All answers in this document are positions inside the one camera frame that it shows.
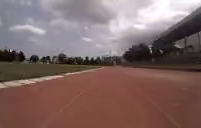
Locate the pale concrete kerb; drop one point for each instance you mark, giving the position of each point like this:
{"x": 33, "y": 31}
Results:
{"x": 28, "y": 81}

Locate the red running track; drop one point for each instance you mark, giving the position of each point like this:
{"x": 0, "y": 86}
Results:
{"x": 114, "y": 96}

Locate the green grass field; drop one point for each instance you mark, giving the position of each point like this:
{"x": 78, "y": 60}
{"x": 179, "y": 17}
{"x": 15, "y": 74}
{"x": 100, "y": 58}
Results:
{"x": 21, "y": 70}

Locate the row of trees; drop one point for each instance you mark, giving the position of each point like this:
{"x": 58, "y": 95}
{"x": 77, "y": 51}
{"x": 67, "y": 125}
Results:
{"x": 64, "y": 59}

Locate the dark trees beside grandstand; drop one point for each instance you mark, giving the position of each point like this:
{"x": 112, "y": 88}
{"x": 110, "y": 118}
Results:
{"x": 138, "y": 52}

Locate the grandstand building with roof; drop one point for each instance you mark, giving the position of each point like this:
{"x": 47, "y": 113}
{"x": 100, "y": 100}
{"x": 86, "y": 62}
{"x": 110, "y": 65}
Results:
{"x": 191, "y": 36}

